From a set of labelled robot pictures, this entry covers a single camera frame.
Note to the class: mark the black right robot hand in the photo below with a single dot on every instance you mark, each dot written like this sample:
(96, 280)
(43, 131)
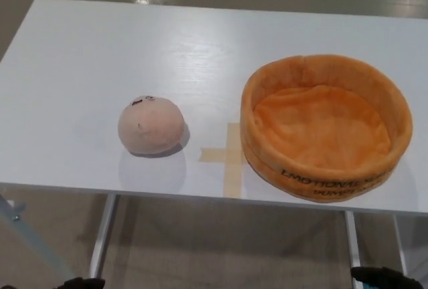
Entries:
(384, 279)

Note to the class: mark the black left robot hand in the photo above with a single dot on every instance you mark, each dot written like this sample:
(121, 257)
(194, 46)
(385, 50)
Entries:
(83, 284)

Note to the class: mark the pink round plush toy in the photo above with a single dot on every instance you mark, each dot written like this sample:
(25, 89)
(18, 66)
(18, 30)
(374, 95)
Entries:
(152, 128)

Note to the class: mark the orange plush round plate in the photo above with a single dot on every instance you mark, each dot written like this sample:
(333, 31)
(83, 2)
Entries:
(321, 135)

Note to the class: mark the white straight table leg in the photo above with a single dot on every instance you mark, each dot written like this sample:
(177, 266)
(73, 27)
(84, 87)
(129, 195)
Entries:
(400, 239)
(353, 239)

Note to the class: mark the white slanted table leg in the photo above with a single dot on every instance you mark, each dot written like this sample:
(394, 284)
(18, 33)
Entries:
(105, 235)

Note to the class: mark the short beige tape strip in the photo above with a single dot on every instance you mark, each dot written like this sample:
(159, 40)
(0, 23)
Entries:
(214, 154)

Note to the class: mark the long beige tape strip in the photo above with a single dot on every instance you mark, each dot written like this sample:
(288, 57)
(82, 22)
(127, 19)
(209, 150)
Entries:
(232, 175)

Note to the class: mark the grey metal frame bar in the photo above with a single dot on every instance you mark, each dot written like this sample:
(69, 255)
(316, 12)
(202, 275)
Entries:
(30, 235)

